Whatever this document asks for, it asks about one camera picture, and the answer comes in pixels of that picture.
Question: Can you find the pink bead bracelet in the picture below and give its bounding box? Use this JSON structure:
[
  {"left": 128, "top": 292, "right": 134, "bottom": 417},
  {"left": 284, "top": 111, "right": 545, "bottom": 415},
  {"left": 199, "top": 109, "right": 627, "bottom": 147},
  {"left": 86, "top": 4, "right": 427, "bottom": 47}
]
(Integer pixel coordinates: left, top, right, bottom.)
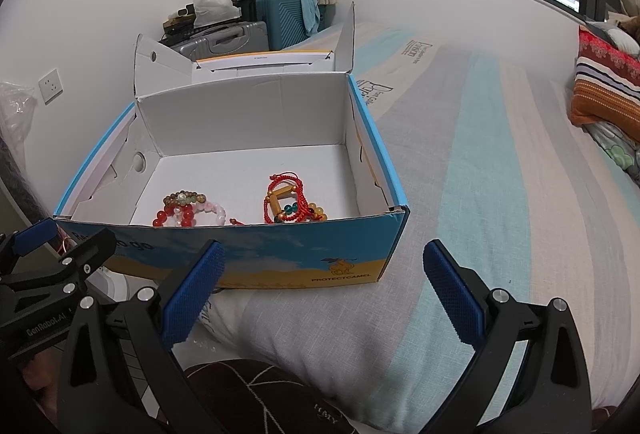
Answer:
[{"left": 171, "top": 199, "right": 228, "bottom": 227}]

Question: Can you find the red cord gold bead bracelet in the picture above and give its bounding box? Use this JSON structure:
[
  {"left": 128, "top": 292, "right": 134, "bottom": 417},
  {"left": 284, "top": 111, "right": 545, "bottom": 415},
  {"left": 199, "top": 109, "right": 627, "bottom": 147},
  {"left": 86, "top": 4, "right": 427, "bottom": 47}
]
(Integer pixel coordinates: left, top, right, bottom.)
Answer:
[{"left": 262, "top": 171, "right": 314, "bottom": 225}]

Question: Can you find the blue orange cardboard box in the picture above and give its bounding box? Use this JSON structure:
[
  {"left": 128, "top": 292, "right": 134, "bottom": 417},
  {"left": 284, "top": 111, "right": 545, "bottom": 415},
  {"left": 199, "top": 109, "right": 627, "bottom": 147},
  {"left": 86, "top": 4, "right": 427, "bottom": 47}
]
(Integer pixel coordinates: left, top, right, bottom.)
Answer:
[{"left": 54, "top": 16, "right": 409, "bottom": 289}]

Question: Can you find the dark patterned cushion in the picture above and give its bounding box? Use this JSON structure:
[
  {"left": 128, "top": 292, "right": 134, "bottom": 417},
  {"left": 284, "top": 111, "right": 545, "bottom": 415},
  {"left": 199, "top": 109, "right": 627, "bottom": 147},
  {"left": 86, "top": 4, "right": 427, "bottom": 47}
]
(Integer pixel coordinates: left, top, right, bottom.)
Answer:
[{"left": 186, "top": 359, "right": 357, "bottom": 434}]

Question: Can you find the floral folded quilt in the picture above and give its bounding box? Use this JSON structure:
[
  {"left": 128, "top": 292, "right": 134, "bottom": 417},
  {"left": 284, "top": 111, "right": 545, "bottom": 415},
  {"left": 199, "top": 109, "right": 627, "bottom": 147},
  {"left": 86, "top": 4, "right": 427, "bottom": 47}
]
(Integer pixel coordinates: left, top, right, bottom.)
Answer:
[{"left": 586, "top": 121, "right": 640, "bottom": 185}]

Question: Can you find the white plastic bag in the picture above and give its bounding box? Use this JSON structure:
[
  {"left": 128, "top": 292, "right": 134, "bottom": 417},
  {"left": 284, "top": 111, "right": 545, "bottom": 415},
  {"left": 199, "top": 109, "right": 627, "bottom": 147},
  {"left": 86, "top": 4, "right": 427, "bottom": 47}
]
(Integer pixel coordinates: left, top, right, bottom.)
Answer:
[{"left": 193, "top": 0, "right": 241, "bottom": 27}]

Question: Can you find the grey suitcase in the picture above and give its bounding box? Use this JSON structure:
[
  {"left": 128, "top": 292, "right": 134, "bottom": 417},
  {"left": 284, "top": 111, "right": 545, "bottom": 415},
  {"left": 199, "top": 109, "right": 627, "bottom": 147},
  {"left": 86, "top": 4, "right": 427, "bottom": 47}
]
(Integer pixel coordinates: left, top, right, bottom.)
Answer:
[{"left": 170, "top": 22, "right": 269, "bottom": 62}]

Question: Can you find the striped orange pillow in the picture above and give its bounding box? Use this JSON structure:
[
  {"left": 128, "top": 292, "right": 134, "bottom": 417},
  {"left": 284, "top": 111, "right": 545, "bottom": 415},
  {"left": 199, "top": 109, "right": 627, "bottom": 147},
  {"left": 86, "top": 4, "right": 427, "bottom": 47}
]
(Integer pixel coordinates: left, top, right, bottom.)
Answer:
[{"left": 568, "top": 26, "right": 640, "bottom": 142}]

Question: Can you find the teal suitcase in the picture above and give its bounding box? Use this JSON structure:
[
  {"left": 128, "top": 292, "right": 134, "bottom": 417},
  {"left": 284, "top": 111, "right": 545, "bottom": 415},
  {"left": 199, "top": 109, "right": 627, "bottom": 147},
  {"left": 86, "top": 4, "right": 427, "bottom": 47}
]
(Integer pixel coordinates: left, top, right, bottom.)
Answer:
[{"left": 255, "top": 0, "right": 321, "bottom": 51}]

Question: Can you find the white wall socket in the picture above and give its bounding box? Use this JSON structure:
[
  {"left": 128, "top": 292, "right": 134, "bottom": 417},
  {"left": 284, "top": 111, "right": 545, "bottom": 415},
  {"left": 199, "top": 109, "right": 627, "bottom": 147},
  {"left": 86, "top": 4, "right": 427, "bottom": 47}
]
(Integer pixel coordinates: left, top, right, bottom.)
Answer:
[{"left": 38, "top": 68, "right": 63, "bottom": 105}]

